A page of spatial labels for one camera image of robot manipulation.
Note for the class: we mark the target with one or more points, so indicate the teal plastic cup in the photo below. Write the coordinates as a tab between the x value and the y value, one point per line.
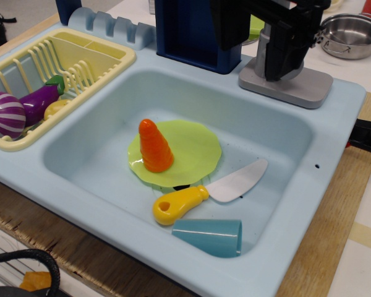
219	238

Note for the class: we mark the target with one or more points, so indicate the yellow toy potato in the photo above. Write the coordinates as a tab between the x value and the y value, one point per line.
53	108

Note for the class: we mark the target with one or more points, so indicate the black clamp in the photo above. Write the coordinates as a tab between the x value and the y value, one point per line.
361	135

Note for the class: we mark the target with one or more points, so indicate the stainless steel pot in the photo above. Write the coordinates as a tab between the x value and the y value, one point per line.
347	36

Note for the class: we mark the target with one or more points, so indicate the grey toy faucet lever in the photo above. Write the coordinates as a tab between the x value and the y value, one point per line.
303	87

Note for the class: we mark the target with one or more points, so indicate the purple toy eggplant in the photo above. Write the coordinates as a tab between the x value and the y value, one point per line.
37	102

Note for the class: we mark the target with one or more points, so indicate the light green toy plate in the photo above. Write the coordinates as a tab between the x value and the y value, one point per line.
196	151

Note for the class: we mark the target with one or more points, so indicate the yellow handled toy knife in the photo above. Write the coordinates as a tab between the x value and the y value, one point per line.
174	205

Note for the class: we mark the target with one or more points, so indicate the orange toy carrot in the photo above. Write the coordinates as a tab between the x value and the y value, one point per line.
156	153

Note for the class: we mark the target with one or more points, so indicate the cream yellow dish rack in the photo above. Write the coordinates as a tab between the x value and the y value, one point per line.
85	62

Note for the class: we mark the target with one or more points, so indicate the dark blue toy backsplash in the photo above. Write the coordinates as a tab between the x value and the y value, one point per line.
183	31

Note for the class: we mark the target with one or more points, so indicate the purple white striped toy onion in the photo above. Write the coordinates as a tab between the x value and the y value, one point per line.
12	116

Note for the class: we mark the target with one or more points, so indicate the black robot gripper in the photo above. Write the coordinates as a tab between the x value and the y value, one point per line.
292	31

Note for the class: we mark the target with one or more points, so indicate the orange object under table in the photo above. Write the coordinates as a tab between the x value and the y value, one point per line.
34	281

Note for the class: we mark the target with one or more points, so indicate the light blue toy sink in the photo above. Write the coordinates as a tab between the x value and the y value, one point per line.
79	169

